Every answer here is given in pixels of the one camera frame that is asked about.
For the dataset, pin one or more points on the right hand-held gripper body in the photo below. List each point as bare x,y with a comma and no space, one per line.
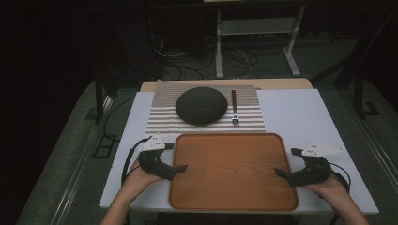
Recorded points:
313,175

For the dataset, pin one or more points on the metal floor rail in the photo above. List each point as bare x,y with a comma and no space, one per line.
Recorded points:
76,178
377,148

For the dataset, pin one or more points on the person's left hand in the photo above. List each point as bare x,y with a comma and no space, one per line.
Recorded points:
137,181

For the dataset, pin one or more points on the dark round bowl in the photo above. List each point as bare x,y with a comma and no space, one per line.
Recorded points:
202,106

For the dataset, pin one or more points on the wooden tray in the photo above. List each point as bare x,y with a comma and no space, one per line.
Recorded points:
233,175

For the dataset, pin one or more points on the striped placemat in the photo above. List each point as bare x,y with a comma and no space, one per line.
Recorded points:
162,118

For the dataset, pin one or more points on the white metal stand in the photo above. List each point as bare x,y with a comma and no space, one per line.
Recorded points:
256,26

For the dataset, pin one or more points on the person's right hand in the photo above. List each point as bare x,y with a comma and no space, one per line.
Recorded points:
330,189

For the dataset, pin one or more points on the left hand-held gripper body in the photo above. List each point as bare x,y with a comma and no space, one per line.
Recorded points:
155,164

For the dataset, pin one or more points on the black metal stand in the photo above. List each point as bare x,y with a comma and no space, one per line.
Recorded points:
99,93
359,93

